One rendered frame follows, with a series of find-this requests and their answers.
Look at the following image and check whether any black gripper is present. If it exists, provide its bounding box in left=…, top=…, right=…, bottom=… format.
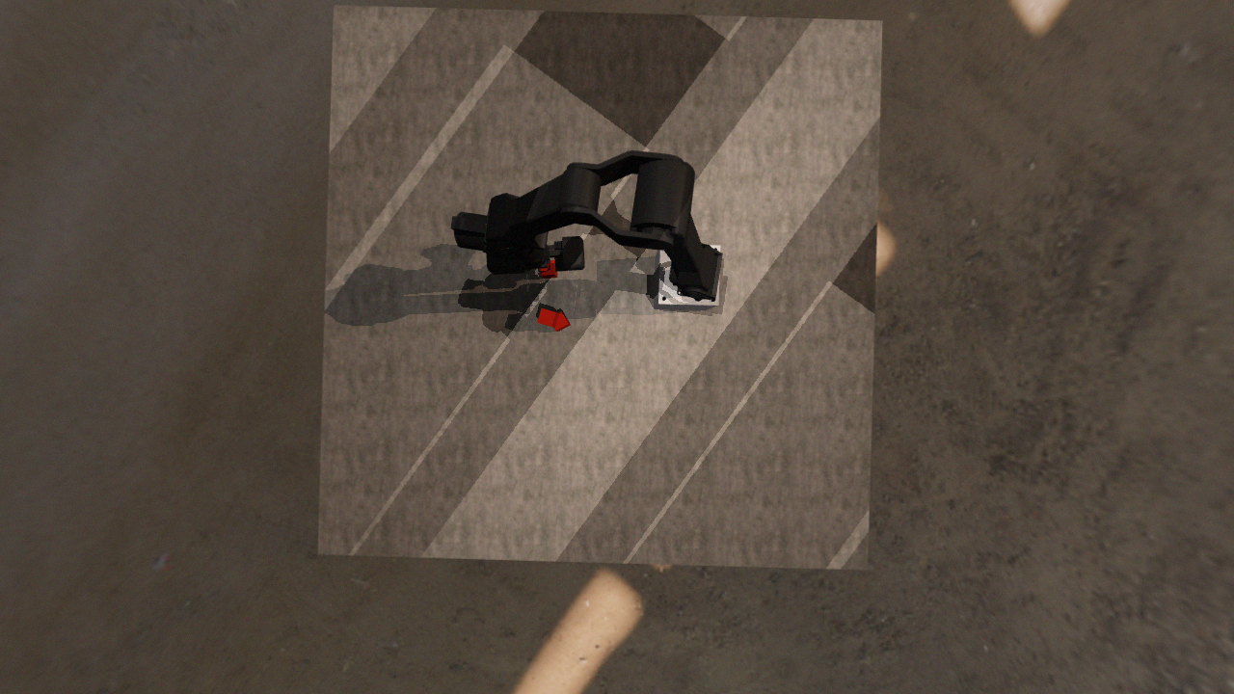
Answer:
left=486, top=236, right=585, bottom=275

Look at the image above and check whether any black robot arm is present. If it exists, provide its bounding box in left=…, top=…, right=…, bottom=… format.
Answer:
left=450, top=149, right=723, bottom=303

